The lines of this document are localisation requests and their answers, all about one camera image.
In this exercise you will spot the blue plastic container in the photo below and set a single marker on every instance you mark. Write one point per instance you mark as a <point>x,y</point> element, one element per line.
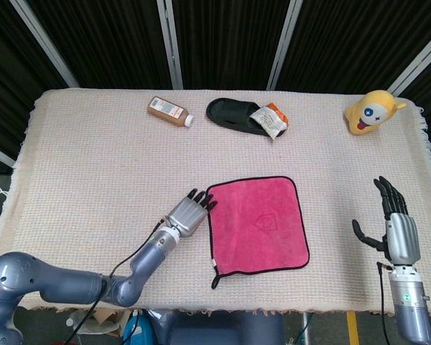
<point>134,330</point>

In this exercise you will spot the beige woven tablecloth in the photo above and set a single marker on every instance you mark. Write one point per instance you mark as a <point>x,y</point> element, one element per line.
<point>75,161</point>

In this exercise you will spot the yellow plush toy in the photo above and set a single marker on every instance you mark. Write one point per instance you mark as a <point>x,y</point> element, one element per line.
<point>380,104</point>

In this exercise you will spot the pink cloth black backing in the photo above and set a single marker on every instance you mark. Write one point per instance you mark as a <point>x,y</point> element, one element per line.
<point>258,223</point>

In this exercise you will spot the left silver and black robot hand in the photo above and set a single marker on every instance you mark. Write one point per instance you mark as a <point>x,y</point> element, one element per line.
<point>188,217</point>

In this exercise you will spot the black slipper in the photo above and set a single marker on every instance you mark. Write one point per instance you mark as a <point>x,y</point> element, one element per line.
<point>226,111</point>

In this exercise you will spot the white partition post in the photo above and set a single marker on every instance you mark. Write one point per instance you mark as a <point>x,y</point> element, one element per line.
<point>284,43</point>
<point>45,43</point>
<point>416,64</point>
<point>0,154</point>
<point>170,43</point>

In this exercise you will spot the right silver and black robot hand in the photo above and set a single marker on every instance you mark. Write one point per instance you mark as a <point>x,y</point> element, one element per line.
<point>402,237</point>

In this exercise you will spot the white and orange snack packet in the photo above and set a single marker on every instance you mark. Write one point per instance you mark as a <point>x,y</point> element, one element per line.
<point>269,120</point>

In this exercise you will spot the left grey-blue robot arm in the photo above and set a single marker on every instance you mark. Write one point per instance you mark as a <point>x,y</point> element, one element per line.
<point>57,284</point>

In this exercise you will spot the metal table leg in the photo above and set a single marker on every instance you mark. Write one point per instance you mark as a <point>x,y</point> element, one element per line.
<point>306,330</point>

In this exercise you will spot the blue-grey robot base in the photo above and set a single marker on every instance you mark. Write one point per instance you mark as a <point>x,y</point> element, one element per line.
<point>219,330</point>

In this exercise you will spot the brown bottle with white cap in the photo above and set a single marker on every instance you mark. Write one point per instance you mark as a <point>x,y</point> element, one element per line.
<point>167,111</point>

